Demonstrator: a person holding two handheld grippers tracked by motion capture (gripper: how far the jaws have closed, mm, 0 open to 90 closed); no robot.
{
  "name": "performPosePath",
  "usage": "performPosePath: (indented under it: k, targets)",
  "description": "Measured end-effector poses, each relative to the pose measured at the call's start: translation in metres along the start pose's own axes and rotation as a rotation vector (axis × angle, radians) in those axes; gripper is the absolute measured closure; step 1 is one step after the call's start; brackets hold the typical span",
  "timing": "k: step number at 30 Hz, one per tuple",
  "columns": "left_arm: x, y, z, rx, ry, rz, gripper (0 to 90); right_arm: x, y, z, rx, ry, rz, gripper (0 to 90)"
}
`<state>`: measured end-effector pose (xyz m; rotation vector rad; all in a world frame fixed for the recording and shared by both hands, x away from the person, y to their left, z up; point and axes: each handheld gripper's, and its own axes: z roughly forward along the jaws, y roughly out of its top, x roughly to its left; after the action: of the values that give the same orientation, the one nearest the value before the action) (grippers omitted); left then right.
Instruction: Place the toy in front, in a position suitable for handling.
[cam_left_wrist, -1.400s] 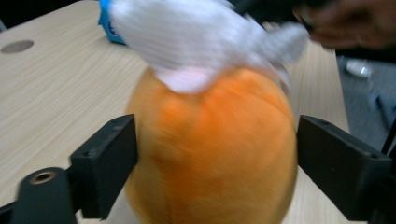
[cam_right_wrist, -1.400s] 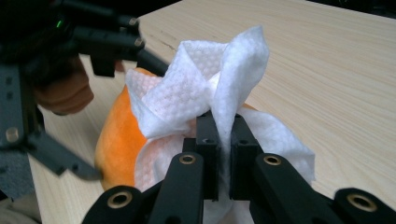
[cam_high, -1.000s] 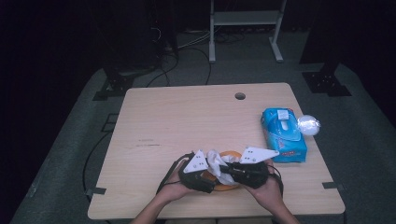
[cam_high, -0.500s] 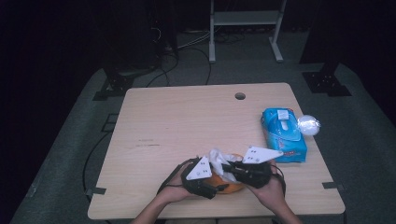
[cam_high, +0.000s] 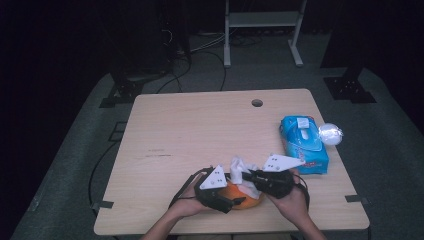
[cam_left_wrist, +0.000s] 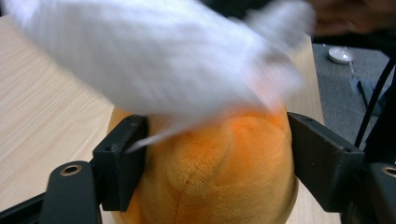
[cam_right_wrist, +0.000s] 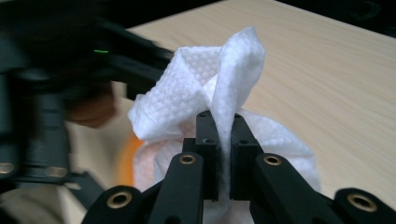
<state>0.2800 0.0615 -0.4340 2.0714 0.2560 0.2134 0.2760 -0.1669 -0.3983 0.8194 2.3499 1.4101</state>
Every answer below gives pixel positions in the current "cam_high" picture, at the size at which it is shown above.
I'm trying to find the person's left hand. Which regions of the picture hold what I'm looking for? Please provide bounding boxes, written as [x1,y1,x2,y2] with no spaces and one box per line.
[167,181,210,221]

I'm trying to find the black metal stand base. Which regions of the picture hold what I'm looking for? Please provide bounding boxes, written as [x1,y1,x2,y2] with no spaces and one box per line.
[323,75,378,105]
[99,79,145,109]

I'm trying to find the person's right hand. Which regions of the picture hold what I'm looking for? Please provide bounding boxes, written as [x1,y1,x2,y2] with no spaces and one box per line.
[265,167,310,228]

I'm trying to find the shiny white round ball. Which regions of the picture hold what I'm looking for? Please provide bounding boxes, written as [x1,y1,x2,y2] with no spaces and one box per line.
[317,122,344,146]

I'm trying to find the white metal stand frame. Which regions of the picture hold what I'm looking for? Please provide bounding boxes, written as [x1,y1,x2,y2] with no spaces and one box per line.
[223,0,308,69]

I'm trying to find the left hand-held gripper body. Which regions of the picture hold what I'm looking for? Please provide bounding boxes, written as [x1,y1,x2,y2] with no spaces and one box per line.
[193,164,235,215]

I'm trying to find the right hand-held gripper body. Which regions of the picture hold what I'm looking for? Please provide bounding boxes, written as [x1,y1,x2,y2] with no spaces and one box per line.
[255,153,306,200]

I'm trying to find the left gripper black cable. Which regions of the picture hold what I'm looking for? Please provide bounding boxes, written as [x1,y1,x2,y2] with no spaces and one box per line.
[168,166,214,211]

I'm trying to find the black floor cable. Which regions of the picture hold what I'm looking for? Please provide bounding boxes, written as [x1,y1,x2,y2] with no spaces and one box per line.
[87,141,118,210]
[156,55,194,95]
[186,49,228,92]

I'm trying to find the blue wet wipes pack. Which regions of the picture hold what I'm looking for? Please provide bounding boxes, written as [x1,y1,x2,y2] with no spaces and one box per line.
[279,115,330,176]

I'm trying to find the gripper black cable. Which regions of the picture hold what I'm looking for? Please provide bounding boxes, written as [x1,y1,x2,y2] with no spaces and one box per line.
[168,166,214,211]
[294,174,311,210]

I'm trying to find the white floor cables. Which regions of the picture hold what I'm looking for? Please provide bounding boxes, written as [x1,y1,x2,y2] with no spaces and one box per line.
[189,31,228,54]

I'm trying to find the orange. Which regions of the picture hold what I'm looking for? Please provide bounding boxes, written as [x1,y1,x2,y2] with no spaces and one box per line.
[218,187,266,211]

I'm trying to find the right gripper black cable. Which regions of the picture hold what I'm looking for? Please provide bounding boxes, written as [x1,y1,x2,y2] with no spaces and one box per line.
[294,174,311,210]

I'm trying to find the dark equipment rack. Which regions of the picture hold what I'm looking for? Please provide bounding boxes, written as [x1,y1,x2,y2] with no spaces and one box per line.
[109,0,193,80]

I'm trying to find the black tape strip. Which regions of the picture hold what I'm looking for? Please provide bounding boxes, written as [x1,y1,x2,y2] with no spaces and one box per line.
[344,193,371,205]
[91,200,115,211]

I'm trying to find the white wet wipe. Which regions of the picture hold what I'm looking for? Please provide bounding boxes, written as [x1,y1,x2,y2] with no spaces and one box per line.
[229,155,265,200]

